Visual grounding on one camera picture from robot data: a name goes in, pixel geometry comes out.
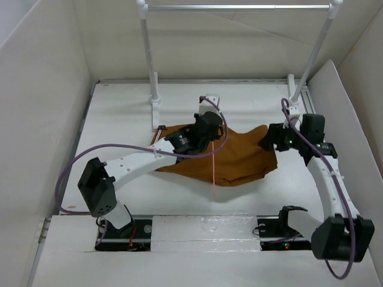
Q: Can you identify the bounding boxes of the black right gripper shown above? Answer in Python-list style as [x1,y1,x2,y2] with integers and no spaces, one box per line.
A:
[257,120,306,151]

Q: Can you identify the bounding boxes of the pink wire hanger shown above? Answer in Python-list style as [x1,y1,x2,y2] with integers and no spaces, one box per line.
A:
[211,142,216,198]

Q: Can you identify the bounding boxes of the brown trousers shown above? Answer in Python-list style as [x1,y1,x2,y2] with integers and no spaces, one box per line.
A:
[157,125,278,187]

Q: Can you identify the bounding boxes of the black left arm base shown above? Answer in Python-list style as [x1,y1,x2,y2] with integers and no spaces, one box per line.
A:
[95,216,153,252]

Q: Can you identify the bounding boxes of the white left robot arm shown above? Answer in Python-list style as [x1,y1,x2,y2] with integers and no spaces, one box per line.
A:
[77,111,223,237]

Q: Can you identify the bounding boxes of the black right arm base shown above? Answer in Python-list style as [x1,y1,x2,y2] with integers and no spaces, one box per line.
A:
[253,206,311,252]

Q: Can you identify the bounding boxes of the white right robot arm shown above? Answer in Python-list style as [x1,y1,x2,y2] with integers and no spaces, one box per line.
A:
[258,114,375,262]

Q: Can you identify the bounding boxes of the white foam board strip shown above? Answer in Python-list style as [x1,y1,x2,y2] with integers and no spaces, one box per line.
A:
[150,215,260,253]

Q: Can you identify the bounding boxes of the silver white clothes rack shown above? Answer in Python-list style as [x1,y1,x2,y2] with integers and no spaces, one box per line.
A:
[135,0,344,129]

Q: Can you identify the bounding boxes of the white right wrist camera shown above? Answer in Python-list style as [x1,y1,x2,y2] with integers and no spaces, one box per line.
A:
[288,106,302,129]

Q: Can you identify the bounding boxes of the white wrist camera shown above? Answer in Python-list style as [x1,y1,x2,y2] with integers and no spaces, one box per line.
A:
[288,106,302,129]
[198,93,220,115]

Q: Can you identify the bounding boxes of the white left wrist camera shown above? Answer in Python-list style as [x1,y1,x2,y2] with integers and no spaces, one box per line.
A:
[198,93,220,115]

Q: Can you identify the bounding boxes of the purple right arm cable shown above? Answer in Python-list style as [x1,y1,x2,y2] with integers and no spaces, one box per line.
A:
[281,97,357,279]

